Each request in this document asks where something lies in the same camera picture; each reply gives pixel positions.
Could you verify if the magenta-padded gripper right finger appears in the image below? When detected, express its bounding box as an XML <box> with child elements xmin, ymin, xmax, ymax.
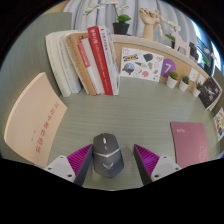
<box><xmin>133</xmin><ymin>144</ymin><xmax>183</xmax><ymax>186</ymax></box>

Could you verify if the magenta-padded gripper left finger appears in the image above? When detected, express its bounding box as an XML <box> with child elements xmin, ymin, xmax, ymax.
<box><xmin>44</xmin><ymin>144</ymin><xmax>95</xmax><ymax>187</ymax></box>

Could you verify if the grey computer mouse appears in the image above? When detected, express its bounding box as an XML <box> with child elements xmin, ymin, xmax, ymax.
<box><xmin>92</xmin><ymin>132</ymin><xmax>125</xmax><ymax>179</ymax></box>

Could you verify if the pink mouse pad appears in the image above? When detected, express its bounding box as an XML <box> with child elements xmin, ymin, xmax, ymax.
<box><xmin>170</xmin><ymin>121</ymin><xmax>210</xmax><ymax>169</ymax></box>

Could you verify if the beige book with red text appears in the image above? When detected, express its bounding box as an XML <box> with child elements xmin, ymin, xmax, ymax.
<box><xmin>3</xmin><ymin>72</ymin><xmax>68</xmax><ymax>168</ymax></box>

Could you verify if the small succulent in white pot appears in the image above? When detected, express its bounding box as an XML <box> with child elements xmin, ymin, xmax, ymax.
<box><xmin>192</xmin><ymin>82</ymin><xmax>203</xmax><ymax>98</ymax></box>
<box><xmin>166</xmin><ymin>70</ymin><xmax>179</xmax><ymax>89</ymax></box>
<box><xmin>178</xmin><ymin>75</ymin><xmax>190</xmax><ymax>93</ymax></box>

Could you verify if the black book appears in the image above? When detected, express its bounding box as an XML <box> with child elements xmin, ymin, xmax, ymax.
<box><xmin>197</xmin><ymin>76</ymin><xmax>223</xmax><ymax>112</ymax></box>

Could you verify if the purple round number sign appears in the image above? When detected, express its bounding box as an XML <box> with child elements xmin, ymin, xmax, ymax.
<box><xmin>159</xmin><ymin>58</ymin><xmax>177</xmax><ymax>79</ymax></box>

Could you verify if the green desk divider panel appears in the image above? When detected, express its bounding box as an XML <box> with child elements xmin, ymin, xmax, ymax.
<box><xmin>0</xmin><ymin>12</ymin><xmax>73</xmax><ymax>158</ymax></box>
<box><xmin>213</xmin><ymin>66</ymin><xmax>224</xmax><ymax>118</ymax></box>

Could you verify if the white card with stickers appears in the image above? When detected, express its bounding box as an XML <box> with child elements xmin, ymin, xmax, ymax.
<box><xmin>119</xmin><ymin>47</ymin><xmax>165</xmax><ymax>83</ymax></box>

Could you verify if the thick white book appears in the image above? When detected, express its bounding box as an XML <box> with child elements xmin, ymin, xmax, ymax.
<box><xmin>44</xmin><ymin>31</ymin><xmax>73</xmax><ymax>98</ymax></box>

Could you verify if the thin white red-spined book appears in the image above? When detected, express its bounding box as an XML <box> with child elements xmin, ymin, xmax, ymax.
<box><xmin>77</xmin><ymin>37</ymin><xmax>106</xmax><ymax>96</ymax></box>

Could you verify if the brown book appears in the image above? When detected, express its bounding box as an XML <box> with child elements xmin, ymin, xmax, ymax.
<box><xmin>64</xmin><ymin>32</ymin><xmax>98</xmax><ymax>97</ymax></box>

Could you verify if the black horse figure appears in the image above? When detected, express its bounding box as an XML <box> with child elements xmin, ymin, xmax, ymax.
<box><xmin>188</xmin><ymin>41</ymin><xmax>200</xmax><ymax>61</ymax></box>

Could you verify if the pink horse figure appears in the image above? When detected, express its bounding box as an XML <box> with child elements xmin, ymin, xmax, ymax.
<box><xmin>171</xmin><ymin>30</ymin><xmax>190</xmax><ymax>56</ymax></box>

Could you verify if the wooden desk shelf ledge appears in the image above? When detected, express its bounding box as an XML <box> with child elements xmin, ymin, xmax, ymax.
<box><xmin>111</xmin><ymin>34</ymin><xmax>214</xmax><ymax>98</ymax></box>

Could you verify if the white orchid plant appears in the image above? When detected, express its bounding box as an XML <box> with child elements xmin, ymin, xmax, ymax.
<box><xmin>164</xmin><ymin>21</ymin><xmax>183</xmax><ymax>43</ymax></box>

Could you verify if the window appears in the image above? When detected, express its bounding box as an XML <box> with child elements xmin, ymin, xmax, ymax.
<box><xmin>191</xmin><ymin>23</ymin><xmax>218</xmax><ymax>61</ymax></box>

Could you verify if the wooden mannequin figure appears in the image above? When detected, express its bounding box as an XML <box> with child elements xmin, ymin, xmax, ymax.
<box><xmin>155</xmin><ymin>14</ymin><xmax>166</xmax><ymax>40</ymax></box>

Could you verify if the wooden hand model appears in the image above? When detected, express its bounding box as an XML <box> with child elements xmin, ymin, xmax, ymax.
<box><xmin>138</xmin><ymin>8</ymin><xmax>162</xmax><ymax>41</ymax></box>

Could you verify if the grey curtain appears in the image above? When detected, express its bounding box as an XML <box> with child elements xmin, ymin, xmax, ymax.
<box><xmin>63</xmin><ymin>0</ymin><xmax>198</xmax><ymax>44</ymax></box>

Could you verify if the white wall socket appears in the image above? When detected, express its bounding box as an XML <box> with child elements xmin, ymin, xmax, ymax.
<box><xmin>198</xmin><ymin>74</ymin><xmax>207</xmax><ymax>86</ymax></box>
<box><xmin>188</xmin><ymin>68</ymin><xmax>200</xmax><ymax>83</ymax></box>

